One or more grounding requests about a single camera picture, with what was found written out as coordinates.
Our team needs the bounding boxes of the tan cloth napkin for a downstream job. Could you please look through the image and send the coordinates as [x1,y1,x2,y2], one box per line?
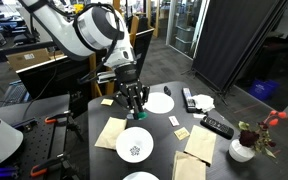
[94,116,128,151]
[183,124,218,167]
[172,150,207,180]

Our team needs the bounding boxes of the cardboard box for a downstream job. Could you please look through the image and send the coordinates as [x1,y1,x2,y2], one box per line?
[5,48,65,72]

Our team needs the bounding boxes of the black perforated board table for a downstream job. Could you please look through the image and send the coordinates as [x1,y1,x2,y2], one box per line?
[0,114,68,180]

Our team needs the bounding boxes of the blue plastic bin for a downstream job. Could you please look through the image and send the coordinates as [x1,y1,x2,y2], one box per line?
[249,78,280,101]

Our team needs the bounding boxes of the red artificial flowers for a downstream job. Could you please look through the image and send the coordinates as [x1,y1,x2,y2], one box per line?
[237,110,288,159]

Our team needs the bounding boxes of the black computer monitor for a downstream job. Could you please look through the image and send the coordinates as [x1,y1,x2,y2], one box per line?
[15,54,93,118]

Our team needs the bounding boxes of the yellow sticky note with writing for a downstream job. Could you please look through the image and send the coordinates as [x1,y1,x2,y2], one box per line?
[173,126,191,141]

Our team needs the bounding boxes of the small black device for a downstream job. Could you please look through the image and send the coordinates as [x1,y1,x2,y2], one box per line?
[12,118,38,133]

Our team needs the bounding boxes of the orange black bar clamp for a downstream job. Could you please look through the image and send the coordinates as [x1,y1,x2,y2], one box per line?
[44,110,73,125]
[29,152,72,178]

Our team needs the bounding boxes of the tan cloth napkin left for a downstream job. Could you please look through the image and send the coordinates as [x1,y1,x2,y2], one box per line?
[94,116,128,151]

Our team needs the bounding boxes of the white bowl with snowflake print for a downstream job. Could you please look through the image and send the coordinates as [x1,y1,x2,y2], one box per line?
[115,126,155,164]

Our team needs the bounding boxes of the green marker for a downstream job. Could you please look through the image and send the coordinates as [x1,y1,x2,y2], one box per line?
[126,111,149,121]

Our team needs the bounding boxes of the grey black remote control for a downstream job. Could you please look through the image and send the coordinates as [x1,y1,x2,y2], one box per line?
[181,87,198,114]

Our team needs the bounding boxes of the white round vase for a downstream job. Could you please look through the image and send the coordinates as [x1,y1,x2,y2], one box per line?
[228,138,256,163]

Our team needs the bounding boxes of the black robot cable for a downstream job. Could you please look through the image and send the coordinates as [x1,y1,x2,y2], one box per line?
[72,2,126,85]

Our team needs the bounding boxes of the black room divider panel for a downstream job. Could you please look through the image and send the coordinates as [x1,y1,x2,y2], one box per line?
[191,0,288,93]

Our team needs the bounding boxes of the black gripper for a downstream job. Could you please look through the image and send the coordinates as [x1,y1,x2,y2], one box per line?
[114,65,151,116]

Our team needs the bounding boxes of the white flat plate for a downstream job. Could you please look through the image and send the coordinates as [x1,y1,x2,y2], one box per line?
[122,171,160,180]

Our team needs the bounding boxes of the tan cloth napkin bottom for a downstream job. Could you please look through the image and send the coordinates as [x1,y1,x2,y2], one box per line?
[172,150,207,180]

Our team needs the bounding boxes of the tan cloth napkin right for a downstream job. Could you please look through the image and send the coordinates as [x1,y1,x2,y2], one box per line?
[183,124,218,167]

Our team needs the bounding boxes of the small white label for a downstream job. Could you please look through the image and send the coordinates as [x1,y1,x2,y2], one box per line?
[192,113,207,120]

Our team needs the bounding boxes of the small black oval object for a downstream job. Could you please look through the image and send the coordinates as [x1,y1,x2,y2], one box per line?
[163,85,172,97]

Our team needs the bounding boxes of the yellow sticky note pad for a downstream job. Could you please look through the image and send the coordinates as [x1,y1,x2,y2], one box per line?
[100,98,115,107]

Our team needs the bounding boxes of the white round paper plate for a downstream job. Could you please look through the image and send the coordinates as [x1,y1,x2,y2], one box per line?
[143,92,176,115]

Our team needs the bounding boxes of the black keyboard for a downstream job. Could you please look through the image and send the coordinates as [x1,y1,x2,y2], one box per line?
[0,79,30,107]

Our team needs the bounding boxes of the grey storage bin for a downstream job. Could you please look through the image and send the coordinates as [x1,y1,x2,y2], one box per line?
[177,25,196,43]
[174,37,194,54]

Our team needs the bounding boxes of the crumpled white tissue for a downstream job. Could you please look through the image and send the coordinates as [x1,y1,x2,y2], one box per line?
[192,94,216,113]

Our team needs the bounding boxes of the small white card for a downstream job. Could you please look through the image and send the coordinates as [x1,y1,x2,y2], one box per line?
[168,115,181,128]

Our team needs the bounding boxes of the black monitor behind easel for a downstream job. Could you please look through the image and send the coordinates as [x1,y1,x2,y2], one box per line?
[130,28,156,78]

